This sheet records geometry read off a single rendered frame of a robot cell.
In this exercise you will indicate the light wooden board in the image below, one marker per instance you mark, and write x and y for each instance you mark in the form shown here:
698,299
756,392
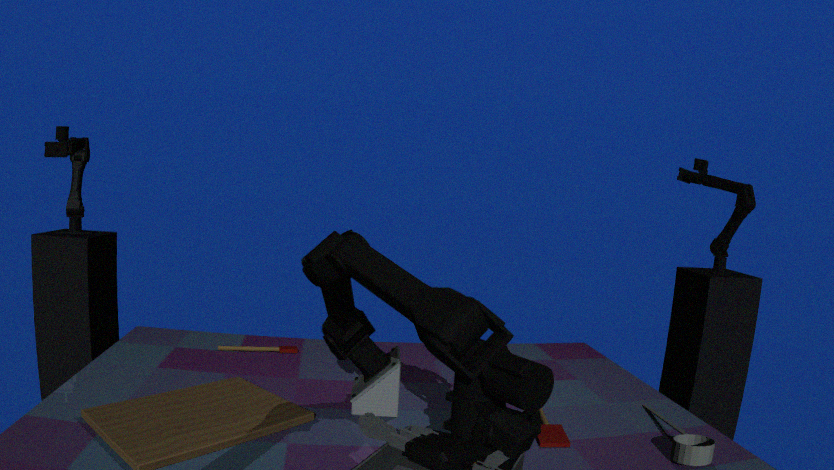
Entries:
167,428

